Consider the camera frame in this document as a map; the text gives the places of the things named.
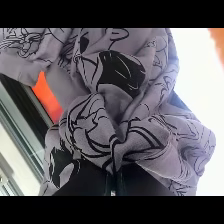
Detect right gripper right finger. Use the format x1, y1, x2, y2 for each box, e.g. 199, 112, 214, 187
114, 164, 175, 197

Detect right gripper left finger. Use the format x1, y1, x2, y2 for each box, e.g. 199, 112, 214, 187
54, 162, 114, 197

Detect purple printed shirt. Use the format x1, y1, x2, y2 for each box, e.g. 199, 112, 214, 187
0, 28, 217, 197

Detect silver frame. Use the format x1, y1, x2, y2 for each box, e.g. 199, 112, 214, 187
0, 81, 46, 197

